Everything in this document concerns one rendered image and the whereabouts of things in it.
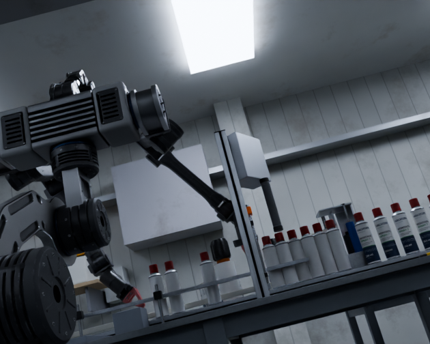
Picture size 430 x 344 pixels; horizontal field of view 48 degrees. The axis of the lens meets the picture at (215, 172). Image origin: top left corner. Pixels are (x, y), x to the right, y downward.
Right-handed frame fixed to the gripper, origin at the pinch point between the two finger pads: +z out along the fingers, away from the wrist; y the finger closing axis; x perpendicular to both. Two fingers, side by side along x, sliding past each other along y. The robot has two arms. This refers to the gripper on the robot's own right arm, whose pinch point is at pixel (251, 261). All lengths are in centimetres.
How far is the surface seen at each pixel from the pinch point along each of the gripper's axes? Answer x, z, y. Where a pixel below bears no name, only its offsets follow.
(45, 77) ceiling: -155, -217, 126
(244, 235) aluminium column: 22.8, -6.0, 0.3
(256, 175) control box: 19.2, -28.0, -10.0
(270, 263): 8.4, 3.9, -6.8
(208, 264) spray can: 8.3, -1.7, 16.4
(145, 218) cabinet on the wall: -269, -106, 86
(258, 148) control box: 12.9, -40.9, -14.4
